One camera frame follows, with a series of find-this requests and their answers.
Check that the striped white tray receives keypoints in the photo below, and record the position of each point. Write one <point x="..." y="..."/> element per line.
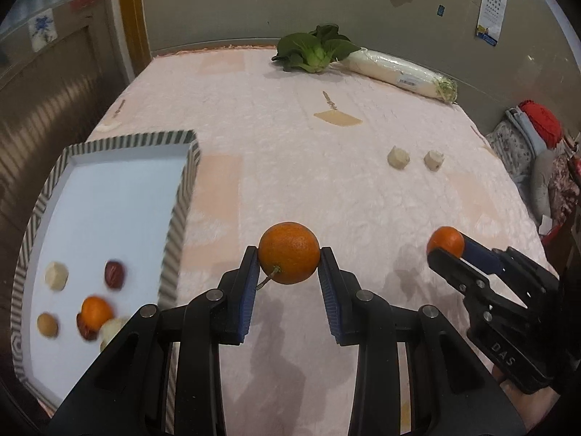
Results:
<point x="113" y="200"/>

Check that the green bok choy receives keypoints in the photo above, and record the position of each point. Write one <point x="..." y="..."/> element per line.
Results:
<point x="313" y="54"/>

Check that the light blue cloth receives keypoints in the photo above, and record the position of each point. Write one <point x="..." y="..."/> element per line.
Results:
<point x="522" y="125"/>

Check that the tan round nut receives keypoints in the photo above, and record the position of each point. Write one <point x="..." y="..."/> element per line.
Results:
<point x="47" y="324"/>

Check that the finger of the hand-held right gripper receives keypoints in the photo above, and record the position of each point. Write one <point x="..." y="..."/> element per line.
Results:
<point x="481" y="254"/>
<point x="458" y="272"/>

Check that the yellow door frame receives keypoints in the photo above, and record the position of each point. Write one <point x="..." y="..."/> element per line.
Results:
<point x="134" y="18"/>

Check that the floral cloth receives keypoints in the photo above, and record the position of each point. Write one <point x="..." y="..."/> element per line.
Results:
<point x="510" y="145"/>

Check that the small orange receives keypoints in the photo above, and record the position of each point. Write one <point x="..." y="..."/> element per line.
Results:
<point x="96" y="311"/>

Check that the grey cloth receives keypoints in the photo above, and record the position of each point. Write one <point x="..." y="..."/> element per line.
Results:
<point x="542" y="181"/>

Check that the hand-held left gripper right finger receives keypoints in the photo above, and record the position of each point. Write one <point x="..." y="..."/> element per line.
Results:
<point x="333" y="302"/>

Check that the person's right hand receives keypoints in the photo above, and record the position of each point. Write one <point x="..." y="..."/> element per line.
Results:
<point x="526" y="404"/>

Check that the white wall calendar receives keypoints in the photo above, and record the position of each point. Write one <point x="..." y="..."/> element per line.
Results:
<point x="492" y="4"/>

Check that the orange with stem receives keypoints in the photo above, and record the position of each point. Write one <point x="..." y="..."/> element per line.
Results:
<point x="289" y="253"/>

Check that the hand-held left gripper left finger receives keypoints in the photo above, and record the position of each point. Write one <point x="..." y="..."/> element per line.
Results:
<point x="245" y="302"/>

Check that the pale yam chunk with hole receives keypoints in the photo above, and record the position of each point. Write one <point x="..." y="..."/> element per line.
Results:
<point x="433" y="160"/>

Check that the wrapped white daikon radish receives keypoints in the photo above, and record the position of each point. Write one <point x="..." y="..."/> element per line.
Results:
<point x="386" y="66"/>

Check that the blue and white paper cutout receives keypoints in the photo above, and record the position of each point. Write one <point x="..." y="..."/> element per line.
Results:
<point x="43" y="32"/>

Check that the red date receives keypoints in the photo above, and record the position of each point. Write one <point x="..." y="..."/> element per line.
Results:
<point x="85" y="330"/>
<point x="114" y="274"/>

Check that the red knitted cloth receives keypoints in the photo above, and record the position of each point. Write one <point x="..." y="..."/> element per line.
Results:
<point x="542" y="122"/>

